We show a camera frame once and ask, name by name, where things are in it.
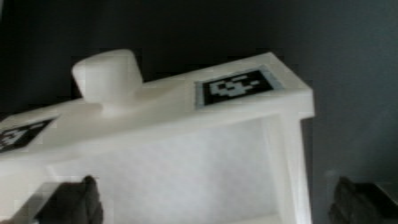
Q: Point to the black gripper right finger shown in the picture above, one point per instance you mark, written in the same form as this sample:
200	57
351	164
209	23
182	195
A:
365	203

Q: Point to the large white drawer box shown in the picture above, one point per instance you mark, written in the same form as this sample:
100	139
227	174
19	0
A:
188	142

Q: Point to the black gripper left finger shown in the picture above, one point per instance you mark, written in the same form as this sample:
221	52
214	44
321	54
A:
63	204

